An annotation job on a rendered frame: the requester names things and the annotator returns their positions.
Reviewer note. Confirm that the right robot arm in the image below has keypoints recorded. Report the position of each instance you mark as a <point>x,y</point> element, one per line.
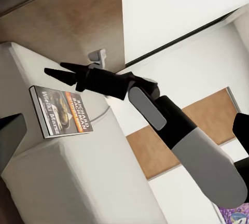
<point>223,181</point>

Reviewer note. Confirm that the sliding door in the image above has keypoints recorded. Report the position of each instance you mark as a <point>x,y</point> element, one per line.
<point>214,114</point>

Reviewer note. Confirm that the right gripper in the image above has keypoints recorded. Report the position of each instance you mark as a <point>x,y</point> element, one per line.
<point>95,80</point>

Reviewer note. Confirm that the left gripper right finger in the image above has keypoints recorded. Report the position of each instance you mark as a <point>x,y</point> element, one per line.
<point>241,129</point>

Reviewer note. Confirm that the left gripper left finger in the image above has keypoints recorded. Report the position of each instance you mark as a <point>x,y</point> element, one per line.
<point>12,131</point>

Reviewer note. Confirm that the hardback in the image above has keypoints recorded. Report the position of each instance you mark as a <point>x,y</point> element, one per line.
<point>59,113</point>

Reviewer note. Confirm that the bed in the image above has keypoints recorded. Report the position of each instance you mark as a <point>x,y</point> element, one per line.
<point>81,179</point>

